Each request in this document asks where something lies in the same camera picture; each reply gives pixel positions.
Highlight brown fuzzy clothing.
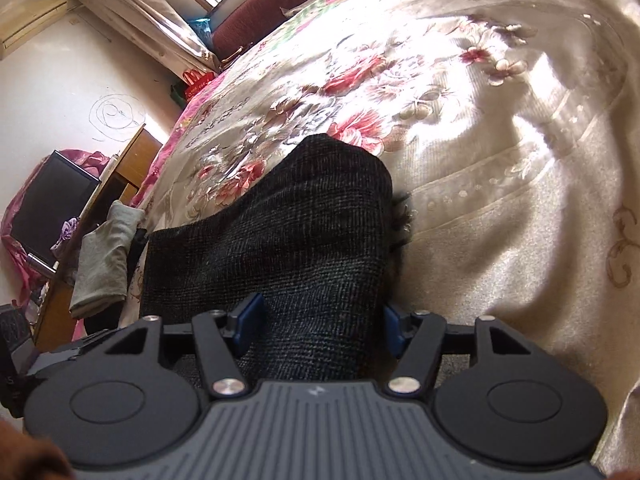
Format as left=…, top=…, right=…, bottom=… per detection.
left=0, top=417, right=74, bottom=480

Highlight black garment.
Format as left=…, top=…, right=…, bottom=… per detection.
left=130, top=227, right=149, bottom=262

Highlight purple fabric flower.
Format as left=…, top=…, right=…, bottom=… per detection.
left=52, top=216, right=82, bottom=249

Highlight silver metal object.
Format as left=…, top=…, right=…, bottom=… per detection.
left=27, top=252, right=59, bottom=279

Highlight wall air conditioner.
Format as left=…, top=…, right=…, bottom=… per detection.
left=0, top=0, right=69, bottom=57

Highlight striped curtain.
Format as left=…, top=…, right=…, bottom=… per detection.
left=65, top=0, right=222, bottom=74

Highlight pink satin cloth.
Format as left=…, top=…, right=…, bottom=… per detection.
left=0, top=147, right=112, bottom=307

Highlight black monitor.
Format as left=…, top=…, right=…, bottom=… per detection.
left=10, top=150, right=102, bottom=268

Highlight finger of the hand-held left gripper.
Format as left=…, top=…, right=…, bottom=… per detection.
left=24, top=329, right=126, bottom=377

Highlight light grey garment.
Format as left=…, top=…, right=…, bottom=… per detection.
left=69, top=200, right=147, bottom=320

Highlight wooden bedside table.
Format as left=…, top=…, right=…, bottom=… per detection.
left=32, top=123, right=164, bottom=352

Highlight dark grey woven pants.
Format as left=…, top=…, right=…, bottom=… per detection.
left=140, top=133, right=417, bottom=387

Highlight maroon headboard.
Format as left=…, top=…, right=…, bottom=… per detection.
left=210, top=0, right=392, bottom=62

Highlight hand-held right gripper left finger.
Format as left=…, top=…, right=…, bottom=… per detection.
left=106, top=292, right=266, bottom=401

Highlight floral satin bedspread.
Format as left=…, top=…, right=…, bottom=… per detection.
left=125, top=0, right=640, bottom=477

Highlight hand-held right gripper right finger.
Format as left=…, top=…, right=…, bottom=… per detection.
left=383, top=304, right=537, bottom=401

